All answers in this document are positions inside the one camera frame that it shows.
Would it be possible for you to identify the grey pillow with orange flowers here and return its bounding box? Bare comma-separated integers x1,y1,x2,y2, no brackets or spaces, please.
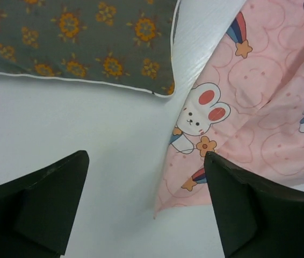
0,1,180,97

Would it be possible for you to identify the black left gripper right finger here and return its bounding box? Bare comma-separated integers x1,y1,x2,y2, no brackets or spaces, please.
204,152,304,257

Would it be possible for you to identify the pink bunny print pillowcase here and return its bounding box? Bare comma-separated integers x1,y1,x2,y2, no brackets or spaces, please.
155,0,304,212

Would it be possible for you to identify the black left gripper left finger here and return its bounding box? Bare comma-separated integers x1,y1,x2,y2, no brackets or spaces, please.
0,150,90,258

